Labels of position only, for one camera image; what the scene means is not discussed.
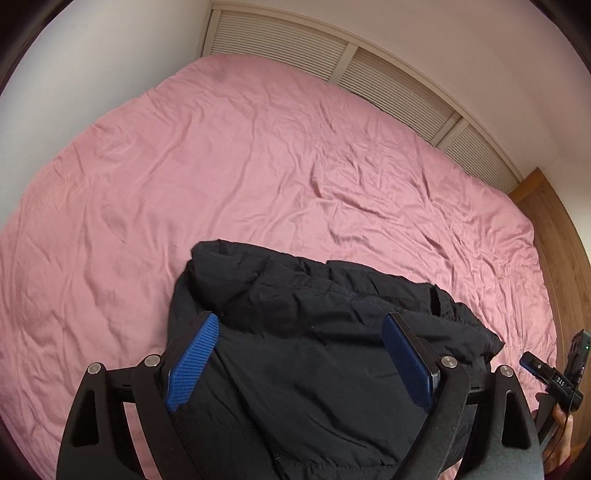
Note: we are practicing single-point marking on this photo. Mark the pink bed sheet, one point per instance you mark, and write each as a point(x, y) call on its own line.
point(249, 150)

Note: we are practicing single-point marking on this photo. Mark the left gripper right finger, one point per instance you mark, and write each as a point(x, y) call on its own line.
point(414, 362)

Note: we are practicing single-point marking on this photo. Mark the black puffer jacket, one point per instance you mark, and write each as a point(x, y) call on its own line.
point(299, 384)

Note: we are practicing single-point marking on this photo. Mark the wooden bedside furniture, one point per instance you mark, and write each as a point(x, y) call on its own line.
point(564, 262)

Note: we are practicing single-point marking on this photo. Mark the person's right hand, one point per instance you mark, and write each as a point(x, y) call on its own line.
point(557, 454)

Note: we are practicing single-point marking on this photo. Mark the white louvered headboard panel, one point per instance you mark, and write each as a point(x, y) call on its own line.
point(365, 70)

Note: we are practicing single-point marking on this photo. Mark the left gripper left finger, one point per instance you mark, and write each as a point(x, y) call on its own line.
point(185, 358)

